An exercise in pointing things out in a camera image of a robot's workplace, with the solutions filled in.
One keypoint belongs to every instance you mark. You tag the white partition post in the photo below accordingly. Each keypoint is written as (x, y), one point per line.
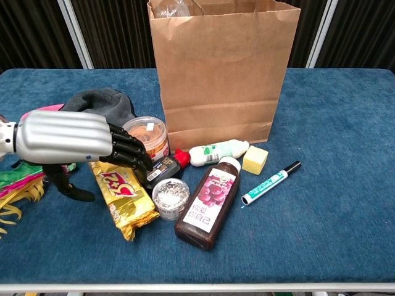
(76, 34)
(322, 34)

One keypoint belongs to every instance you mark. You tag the white table edge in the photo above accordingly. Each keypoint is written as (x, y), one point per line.
(197, 287)

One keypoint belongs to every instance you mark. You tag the black pleated curtain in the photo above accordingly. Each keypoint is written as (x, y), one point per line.
(364, 31)
(31, 31)
(307, 31)
(117, 31)

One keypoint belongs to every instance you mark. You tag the pink cloth with black trim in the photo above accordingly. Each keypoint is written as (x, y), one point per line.
(51, 107)

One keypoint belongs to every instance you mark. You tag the brown paper bag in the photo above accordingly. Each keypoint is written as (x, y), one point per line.
(222, 77)

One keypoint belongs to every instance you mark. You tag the clear jar of silver pins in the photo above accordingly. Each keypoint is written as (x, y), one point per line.
(171, 197)

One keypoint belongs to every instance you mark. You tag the gold biscuit packet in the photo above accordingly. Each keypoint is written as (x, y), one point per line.
(129, 200)

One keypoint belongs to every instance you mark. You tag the yellow sponge cube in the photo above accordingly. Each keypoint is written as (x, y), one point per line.
(253, 160)

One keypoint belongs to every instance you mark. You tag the blue table mat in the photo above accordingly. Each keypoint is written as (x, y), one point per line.
(308, 240)

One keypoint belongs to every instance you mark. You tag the colourful feather shuttlecock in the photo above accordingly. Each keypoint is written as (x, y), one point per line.
(15, 185)

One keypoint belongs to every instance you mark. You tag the clear jar of rubber bands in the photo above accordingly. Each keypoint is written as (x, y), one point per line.
(154, 138)

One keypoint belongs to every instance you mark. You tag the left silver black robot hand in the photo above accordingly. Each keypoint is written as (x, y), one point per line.
(61, 135)

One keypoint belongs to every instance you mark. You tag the green whiteboard marker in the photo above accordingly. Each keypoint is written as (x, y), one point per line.
(268, 183)

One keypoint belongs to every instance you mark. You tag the grape juice bottle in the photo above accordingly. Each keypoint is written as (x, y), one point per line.
(203, 203)

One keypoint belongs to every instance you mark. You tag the grey fleece cloth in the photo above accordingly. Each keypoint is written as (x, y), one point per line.
(102, 101)

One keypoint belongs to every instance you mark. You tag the white bottle with green label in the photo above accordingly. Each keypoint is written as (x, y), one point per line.
(222, 151)

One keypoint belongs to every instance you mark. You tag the small black box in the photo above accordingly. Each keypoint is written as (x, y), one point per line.
(166, 169)

